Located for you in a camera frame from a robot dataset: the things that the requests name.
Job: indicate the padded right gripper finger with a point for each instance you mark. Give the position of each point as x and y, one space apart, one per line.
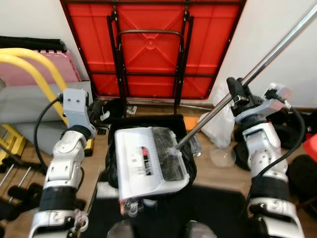
237 91

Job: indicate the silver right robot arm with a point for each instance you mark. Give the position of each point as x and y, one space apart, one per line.
265 148

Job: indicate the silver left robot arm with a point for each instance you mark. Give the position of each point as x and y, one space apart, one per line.
64 163

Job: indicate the black floor mat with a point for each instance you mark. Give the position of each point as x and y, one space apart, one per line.
163 213

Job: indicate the black bag with white tag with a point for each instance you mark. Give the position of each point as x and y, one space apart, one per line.
116 109

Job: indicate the white plastic bag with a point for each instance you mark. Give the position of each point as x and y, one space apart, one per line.
218 124

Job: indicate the small orange object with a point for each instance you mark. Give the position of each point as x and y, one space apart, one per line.
190 124

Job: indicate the clear plastic cup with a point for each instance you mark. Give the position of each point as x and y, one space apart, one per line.
222 156

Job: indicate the pink foam mat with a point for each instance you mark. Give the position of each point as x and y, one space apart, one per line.
69 67

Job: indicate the grey rolled mat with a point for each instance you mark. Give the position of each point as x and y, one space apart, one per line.
25 106

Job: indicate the red plastic object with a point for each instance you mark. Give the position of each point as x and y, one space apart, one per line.
311 146

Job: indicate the red folding table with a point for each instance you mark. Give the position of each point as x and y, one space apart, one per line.
148 49

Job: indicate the black foam mat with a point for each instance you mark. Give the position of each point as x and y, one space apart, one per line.
34 43

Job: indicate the crumpled pink white paper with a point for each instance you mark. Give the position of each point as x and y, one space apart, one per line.
81 222

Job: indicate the grey robot left leg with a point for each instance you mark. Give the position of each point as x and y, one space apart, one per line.
120 230

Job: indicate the grey robot leg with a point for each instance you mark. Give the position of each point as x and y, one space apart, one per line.
120 230
200 230

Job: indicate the grey robot right leg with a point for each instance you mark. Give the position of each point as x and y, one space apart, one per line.
200 230

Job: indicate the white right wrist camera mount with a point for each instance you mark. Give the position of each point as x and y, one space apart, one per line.
270 101

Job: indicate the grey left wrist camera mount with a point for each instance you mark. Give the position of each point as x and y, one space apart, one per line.
74 104

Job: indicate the yellow metal frame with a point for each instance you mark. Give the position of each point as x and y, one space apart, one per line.
20 52

